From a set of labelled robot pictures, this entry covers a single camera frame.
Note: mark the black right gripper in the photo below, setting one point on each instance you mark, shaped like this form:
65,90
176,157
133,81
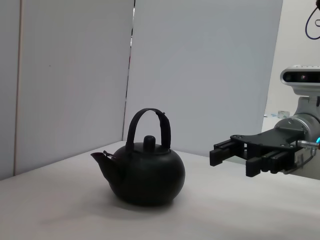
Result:
275,140

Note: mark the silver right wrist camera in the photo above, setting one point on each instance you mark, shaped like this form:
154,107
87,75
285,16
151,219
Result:
303,77

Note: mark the black round teapot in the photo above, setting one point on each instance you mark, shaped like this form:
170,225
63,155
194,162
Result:
150,180

